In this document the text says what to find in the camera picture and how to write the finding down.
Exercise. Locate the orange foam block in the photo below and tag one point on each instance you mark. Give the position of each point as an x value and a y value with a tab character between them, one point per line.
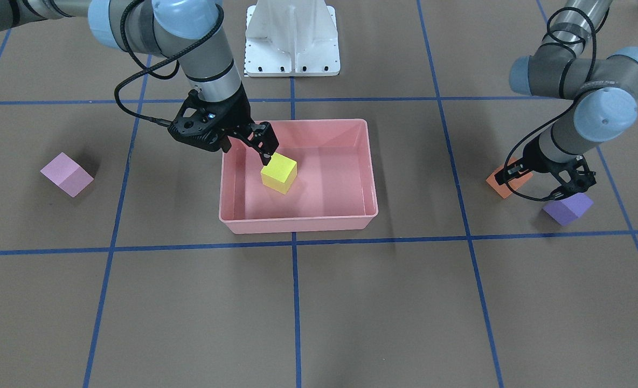
504	190

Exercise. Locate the purple foam block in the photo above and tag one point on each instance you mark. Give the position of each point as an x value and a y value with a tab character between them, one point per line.
567	210

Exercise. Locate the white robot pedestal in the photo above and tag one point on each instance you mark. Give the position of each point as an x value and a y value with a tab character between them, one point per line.
291	39

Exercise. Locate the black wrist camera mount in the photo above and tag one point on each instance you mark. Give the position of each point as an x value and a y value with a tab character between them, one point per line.
198	123

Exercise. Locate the yellow foam block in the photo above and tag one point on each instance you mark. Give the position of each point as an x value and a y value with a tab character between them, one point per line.
280	173

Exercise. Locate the pink foam block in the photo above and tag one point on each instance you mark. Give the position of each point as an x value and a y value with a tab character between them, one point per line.
67	175

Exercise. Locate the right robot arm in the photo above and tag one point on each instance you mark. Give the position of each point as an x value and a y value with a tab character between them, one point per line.
165	38

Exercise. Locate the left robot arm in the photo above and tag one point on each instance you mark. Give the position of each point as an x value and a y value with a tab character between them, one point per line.
603	94

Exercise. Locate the pink plastic bin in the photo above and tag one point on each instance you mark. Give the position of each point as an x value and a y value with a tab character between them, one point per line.
334	189

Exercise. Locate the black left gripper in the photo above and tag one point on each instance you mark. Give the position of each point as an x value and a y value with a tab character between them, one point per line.
541	156

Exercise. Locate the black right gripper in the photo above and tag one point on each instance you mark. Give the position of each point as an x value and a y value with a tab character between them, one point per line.
236	116

